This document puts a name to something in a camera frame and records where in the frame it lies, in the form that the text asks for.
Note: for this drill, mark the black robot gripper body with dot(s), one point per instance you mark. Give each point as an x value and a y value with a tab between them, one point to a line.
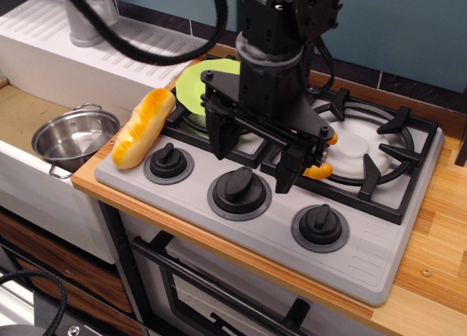
272	92

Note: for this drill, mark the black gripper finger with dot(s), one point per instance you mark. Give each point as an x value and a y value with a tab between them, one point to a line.
293	162
223	130

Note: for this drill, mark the orange toy croissant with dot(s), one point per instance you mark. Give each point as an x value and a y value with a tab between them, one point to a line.
325	170

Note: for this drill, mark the yellow toy bread loaf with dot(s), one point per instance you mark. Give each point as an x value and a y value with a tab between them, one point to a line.
139	133

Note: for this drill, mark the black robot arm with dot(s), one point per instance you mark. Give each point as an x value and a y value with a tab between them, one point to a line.
276	26

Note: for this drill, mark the light green plastic plate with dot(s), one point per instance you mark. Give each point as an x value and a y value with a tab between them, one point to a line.
189	86

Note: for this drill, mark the small stainless steel pot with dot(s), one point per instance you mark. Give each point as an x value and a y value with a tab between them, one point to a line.
69	140

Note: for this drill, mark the white toy sink unit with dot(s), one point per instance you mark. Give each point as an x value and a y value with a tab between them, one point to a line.
43	74

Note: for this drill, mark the black left burner grate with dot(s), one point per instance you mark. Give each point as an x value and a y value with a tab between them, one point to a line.
187	127

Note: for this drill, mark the black burner grate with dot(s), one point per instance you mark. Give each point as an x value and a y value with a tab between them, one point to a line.
395	196
187	127

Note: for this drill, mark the black middle stove knob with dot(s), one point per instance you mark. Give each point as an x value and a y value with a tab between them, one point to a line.
239	195

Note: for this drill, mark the black stove knob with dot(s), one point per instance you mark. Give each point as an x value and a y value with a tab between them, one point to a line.
320	229
168	165
239	195

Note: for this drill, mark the white right burner cap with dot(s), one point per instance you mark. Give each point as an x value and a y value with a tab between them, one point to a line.
356	139

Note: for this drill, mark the black left stove knob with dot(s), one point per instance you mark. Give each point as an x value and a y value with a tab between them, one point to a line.
168	165

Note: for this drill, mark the black right stove knob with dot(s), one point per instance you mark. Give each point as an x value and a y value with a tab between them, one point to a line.
320	229

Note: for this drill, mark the black right burner grate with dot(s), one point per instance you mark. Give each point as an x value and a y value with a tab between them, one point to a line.
395	196

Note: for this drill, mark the grey toy stove top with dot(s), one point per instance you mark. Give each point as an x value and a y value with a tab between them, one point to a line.
364	268

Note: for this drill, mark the grey toy faucet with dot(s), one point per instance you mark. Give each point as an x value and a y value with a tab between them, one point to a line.
90	21

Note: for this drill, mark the wooden drawer fronts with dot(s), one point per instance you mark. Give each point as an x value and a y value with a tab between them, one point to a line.
94	287

